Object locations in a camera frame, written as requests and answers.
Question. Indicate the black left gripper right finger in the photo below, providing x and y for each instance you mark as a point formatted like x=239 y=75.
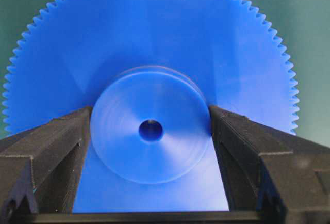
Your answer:
x=265 y=169

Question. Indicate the large blue plastic gear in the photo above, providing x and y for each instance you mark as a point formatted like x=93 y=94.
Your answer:
x=150 y=69

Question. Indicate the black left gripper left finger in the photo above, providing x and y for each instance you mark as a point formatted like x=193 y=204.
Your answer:
x=41 y=167

